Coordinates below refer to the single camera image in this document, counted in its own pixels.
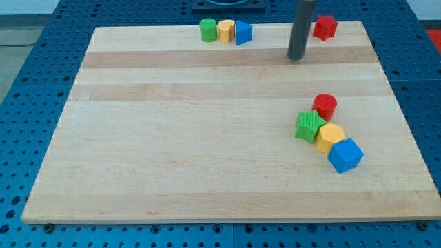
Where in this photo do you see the green star block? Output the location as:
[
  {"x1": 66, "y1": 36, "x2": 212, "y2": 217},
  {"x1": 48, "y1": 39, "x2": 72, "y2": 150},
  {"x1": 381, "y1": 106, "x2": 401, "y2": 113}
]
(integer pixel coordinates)
[{"x1": 295, "y1": 110, "x2": 327, "y2": 143}]

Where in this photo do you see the red cylinder block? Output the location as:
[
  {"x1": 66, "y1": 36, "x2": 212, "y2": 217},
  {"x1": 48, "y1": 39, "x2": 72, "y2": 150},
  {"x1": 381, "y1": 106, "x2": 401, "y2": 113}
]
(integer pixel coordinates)
[{"x1": 311, "y1": 93, "x2": 338, "y2": 122}]

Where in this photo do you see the wooden board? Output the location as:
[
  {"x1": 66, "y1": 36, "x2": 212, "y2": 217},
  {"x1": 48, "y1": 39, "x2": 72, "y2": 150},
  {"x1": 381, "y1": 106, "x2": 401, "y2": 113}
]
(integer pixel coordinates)
[{"x1": 21, "y1": 21, "x2": 440, "y2": 224}]

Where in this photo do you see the green cylinder block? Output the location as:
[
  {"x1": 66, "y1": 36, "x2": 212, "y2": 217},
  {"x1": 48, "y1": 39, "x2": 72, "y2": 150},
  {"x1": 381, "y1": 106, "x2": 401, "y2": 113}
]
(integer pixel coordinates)
[{"x1": 199, "y1": 18, "x2": 218, "y2": 43}]

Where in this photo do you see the yellow heart block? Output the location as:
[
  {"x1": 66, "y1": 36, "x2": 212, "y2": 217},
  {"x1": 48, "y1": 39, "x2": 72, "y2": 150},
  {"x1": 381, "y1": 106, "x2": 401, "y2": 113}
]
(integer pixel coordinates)
[{"x1": 218, "y1": 19, "x2": 236, "y2": 43}]

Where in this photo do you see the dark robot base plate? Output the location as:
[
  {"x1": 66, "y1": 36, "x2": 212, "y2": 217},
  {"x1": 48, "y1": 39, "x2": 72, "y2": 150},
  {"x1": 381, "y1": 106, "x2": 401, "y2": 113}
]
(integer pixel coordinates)
[{"x1": 190, "y1": 0, "x2": 265, "y2": 12}]

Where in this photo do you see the yellow hexagon block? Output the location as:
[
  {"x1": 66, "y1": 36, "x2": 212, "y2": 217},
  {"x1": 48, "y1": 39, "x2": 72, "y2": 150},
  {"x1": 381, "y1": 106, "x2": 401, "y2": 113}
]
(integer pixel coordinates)
[{"x1": 316, "y1": 123, "x2": 345, "y2": 154}]

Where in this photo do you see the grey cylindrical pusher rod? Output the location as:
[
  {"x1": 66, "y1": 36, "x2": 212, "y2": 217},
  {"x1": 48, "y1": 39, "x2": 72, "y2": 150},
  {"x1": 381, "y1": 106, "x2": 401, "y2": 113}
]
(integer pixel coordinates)
[{"x1": 287, "y1": 0, "x2": 317, "y2": 61}]

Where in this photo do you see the red star block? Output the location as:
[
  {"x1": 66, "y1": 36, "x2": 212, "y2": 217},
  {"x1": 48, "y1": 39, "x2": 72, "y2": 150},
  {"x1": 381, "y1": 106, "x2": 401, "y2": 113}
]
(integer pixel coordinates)
[{"x1": 313, "y1": 15, "x2": 338, "y2": 41}]

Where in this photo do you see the blue cube block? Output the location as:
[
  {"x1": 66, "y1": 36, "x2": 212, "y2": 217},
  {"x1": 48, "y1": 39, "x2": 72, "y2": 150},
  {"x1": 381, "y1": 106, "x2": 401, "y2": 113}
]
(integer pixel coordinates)
[{"x1": 327, "y1": 138, "x2": 364, "y2": 174}]

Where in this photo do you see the blue triangle block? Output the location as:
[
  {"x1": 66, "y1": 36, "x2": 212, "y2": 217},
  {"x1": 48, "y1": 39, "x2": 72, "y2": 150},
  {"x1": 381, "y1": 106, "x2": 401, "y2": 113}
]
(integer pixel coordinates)
[{"x1": 236, "y1": 21, "x2": 253, "y2": 45}]

